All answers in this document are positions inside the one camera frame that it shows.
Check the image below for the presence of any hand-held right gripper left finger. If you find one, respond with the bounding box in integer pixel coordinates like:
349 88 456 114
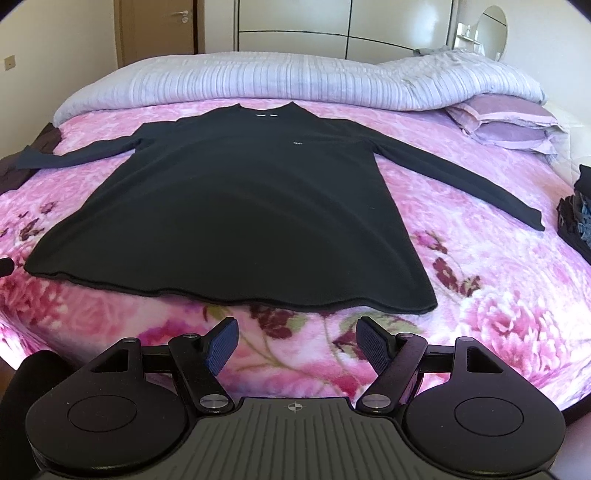
88 318 239 413

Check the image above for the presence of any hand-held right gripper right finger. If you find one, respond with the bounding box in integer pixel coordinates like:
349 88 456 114
356 318 506 411

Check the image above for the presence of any black long-sleeve sweater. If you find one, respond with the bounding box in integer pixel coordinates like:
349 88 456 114
16 102 546 315

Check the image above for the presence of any stack of folded clothes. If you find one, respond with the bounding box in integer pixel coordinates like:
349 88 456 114
556 164 591 264

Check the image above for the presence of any dark brown cloth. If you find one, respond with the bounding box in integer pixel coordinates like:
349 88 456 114
0 124 63 195

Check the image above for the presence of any pink floral blanket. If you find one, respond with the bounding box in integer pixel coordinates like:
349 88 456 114
0 99 591 416

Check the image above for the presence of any lilac crumpled cloth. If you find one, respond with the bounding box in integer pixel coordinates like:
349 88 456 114
445 95 566 155

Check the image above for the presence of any grey striped duvet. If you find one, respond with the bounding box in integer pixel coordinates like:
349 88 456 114
53 46 548 125

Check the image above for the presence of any brown wooden door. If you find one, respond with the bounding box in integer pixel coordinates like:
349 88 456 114
113 0 206 70

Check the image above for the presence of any white wardrobe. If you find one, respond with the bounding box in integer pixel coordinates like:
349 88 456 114
233 0 455 63

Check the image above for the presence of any small white wall shelf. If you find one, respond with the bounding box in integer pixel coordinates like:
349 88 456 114
455 23 485 52

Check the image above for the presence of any round wall mirror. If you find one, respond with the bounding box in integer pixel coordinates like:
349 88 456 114
475 6 508 58

